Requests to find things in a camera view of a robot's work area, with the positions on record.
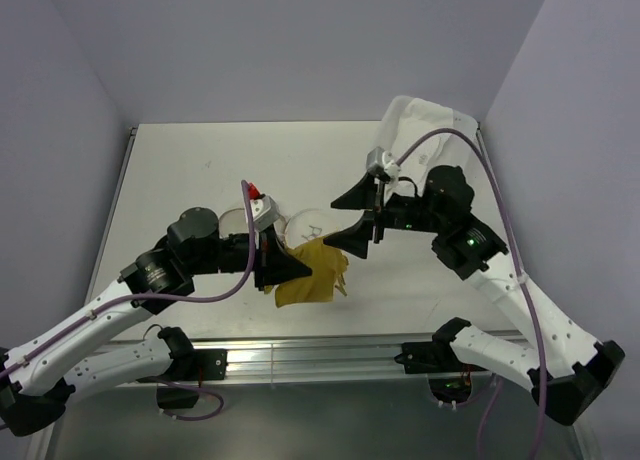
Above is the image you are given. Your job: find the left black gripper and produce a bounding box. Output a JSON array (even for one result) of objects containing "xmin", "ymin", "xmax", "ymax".
[{"xmin": 187, "ymin": 222, "xmax": 311, "ymax": 290}]

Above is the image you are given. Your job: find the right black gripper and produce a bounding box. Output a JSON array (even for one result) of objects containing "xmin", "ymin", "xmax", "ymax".
[{"xmin": 323, "ymin": 171, "xmax": 446, "ymax": 259}]

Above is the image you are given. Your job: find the white mesh laundry bag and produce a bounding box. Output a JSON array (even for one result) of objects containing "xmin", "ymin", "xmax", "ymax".
[{"xmin": 219, "ymin": 207, "xmax": 344, "ymax": 248}]

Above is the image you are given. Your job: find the yellow bra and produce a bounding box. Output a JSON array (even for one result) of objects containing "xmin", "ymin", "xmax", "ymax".
[{"xmin": 274, "ymin": 238, "xmax": 349, "ymax": 308}]

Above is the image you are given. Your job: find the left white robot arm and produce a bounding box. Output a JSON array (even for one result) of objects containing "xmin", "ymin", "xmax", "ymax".
[{"xmin": 1, "ymin": 207, "xmax": 312, "ymax": 437}]

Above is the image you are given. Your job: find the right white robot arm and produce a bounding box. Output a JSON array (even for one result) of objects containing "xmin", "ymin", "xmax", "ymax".
[{"xmin": 324, "ymin": 165, "xmax": 625, "ymax": 426}]

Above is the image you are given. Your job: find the white bra in tray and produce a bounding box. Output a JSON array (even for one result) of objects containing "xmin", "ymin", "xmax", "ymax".
[{"xmin": 382, "ymin": 96, "xmax": 454, "ymax": 193}]

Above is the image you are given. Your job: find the white plastic tray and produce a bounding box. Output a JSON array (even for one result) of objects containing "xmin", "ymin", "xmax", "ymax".
[{"xmin": 369, "ymin": 95, "xmax": 479, "ymax": 191}]

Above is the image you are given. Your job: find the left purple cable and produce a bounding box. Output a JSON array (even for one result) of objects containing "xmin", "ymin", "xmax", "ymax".
[{"xmin": 0, "ymin": 179, "xmax": 266, "ymax": 431}]

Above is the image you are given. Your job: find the purple cable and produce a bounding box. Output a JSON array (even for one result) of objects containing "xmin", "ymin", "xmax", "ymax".
[
  {"xmin": 397, "ymin": 127, "xmax": 551, "ymax": 456},
  {"xmin": 0, "ymin": 179, "xmax": 266, "ymax": 431}
]

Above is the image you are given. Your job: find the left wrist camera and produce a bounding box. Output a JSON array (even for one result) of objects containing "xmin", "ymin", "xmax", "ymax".
[{"xmin": 248, "ymin": 183, "xmax": 286, "ymax": 232}]

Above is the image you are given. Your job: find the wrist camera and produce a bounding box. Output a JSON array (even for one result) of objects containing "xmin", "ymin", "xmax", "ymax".
[
  {"xmin": 366, "ymin": 146, "xmax": 400, "ymax": 183},
  {"xmin": 248, "ymin": 183, "xmax": 286, "ymax": 232}
]

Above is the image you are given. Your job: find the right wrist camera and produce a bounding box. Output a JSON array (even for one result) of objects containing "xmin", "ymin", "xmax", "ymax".
[{"xmin": 366, "ymin": 146, "xmax": 400, "ymax": 183}]

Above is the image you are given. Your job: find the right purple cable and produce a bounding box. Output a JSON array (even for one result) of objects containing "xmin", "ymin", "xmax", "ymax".
[{"xmin": 397, "ymin": 127, "xmax": 551, "ymax": 456}]

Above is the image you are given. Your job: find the aluminium mounting rail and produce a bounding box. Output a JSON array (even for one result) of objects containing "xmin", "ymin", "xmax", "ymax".
[{"xmin": 99, "ymin": 329, "xmax": 531, "ymax": 387}]

